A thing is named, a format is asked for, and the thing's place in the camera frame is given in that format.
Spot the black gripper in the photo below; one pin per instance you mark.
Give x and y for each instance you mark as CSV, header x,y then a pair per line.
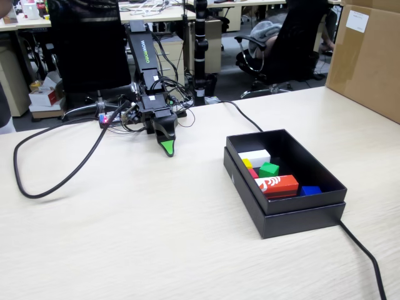
x,y
153,107

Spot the yellow wooden cube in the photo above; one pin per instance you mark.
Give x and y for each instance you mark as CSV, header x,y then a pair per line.
x,y
247,163

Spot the red wooden cube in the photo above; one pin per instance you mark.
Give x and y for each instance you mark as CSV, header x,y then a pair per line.
x,y
253,173

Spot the green wooden cube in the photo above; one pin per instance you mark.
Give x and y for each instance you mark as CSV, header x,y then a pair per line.
x,y
268,170

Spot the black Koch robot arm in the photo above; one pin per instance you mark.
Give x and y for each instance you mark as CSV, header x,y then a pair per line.
x,y
143,50

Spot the seated person forearm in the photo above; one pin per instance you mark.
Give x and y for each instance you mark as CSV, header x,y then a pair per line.
x,y
328,37

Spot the orange box with white print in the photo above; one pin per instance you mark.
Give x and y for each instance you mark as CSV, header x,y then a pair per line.
x,y
281,184

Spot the black cardboard box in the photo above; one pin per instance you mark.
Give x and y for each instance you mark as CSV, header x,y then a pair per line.
x,y
312,162

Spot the black open box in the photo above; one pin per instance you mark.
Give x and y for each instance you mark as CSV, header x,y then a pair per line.
x,y
297,223

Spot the large cardboard box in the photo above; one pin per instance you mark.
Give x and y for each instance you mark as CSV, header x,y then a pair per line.
x,y
368,62

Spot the white power strip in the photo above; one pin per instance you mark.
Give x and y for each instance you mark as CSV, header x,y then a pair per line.
x,y
184,101

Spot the controller board with red LED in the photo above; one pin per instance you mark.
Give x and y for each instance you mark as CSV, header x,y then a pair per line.
x,y
104,120

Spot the white rectangular block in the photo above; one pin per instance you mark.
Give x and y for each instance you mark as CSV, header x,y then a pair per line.
x,y
254,156

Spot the black pole with white bands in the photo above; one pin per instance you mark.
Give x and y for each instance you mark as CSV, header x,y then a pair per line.
x,y
200,31

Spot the black mesh office chair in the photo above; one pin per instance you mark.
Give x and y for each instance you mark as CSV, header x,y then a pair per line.
x,y
90,47

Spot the beige office desk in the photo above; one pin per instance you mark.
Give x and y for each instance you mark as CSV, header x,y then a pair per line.
x,y
243,3
28,24
156,17

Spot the small red white carton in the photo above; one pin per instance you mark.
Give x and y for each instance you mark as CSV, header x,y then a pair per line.
x,y
43,97

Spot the white laptop stand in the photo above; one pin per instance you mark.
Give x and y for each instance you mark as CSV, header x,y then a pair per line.
x,y
147,7

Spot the grey cloth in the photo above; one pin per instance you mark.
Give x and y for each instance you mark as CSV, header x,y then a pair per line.
x,y
265,31

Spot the blue wooden cube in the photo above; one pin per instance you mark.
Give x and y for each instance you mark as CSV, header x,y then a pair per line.
x,y
311,190

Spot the beige cabinet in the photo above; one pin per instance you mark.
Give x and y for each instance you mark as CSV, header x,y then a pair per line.
x,y
12,72

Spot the black office chair chrome base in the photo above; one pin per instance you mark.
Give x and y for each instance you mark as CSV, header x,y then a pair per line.
x,y
297,40

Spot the cola bottle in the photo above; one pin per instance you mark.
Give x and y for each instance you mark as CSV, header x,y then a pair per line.
x,y
41,9

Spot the white shipping label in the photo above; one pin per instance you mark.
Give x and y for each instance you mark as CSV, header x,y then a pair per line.
x,y
358,21

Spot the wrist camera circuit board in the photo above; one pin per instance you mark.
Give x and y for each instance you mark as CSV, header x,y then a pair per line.
x,y
131,116

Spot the beige drawer pedestal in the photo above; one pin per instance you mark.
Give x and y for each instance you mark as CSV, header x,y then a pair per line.
x,y
175,53
214,37

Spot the photo frame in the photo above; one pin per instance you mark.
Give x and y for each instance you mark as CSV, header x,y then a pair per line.
x,y
12,17

